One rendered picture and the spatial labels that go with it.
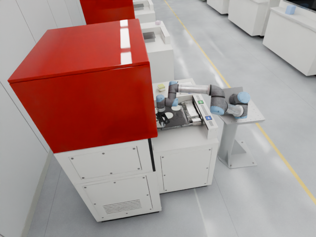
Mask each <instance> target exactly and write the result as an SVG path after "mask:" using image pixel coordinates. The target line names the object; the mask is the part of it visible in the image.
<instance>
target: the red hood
mask: <svg viewBox="0 0 316 237"><path fill-rule="evenodd" d="M7 81H8V83H9V85H10V86H11V88H12V89H13V91H14V93H15V94H16V96H17V97H18V99H19V100H20V102H21V103H22V105H23V106H24V108H25V109H26V111H27V113H28V114H29V116H30V117H31V119H32V120H33V122H34V124H35V125H36V127H37V128H38V130H39V131H40V133H41V134H42V136H43V138H44V139H45V141H46V142H47V144H48V145H49V147H50V148H51V150H52V152H53V153H59V152H66V151H72V150H80V149H86V148H92V147H98V146H104V145H110V144H116V143H123V142H131V141H137V140H143V139H149V138H155V137H158V130H157V122H156V113H155V104H154V96H153V87H152V79H151V70H150V61H149V57H148V53H147V49H146V45H145V41H144V37H143V33H142V29H141V25H140V21H139V19H138V18H137V19H129V20H122V21H114V22H106V23H98V24H88V25H80V26H73V27H65V28H57V29H50V30H47V31H46V32H45V33H44V35H43V36H42V37H41V38H40V40H39V41H38V42H37V44H36V45H35V46H34V47H33V49H32V50H31V51H30V52H29V54H28V55H27V56H26V58H24V60H23V61H22V62H21V63H20V65H19V66H18V67H17V69H16V70H15V71H14V72H13V74H12V75H11V76H10V77H9V79H8V80H7Z"/></svg>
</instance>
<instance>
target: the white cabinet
mask: <svg viewBox="0 0 316 237"><path fill-rule="evenodd" d="M218 145H219V143H213V144H208V145H202V146H196V147H190V148H184V149H178V150H170V151H164V152H158V153H154V160H155V167H156V174H157V181H158V188H159V194H165V193H170V192H176V191H181V190H189V189H194V188H200V187H205V186H207V185H211V184H212V179H213V172H214V167H215V161H216V156H217V150H218Z"/></svg>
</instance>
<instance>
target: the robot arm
mask: <svg viewBox="0 0 316 237"><path fill-rule="evenodd" d="M176 93H191V94H206V95H209V96H211V104H210V112H211V113H212V114H216V115H223V114H224V113H229V114H233V115H234V117H235V118H236V119H246V118H247V115H248V114H247V113H248V102H249V101H250V99H251V97H250V95H249V94H248V93H247V92H240V93H234V94H232V95H231V96H230V97H229V103H230V104H228V103H227V102H226V101H225V93H224V91H223V90H222V89H221V88H220V87H218V86H216V85H210V84H209V85H208V86H205V85H188V84H178V83H177V82H176V81H170V82H169V86H168V97H164V95H157V96H156V104H157V111H158V112H157V113H156V117H157V118H156V119H157V120H159V124H160V125H161V126H162V127H164V126H165V125H167V124H169V123H170V121H169V119H168V118H167V116H166V114H165V106H172V107H173V106H175V107H176V106H178V98H176Z"/></svg>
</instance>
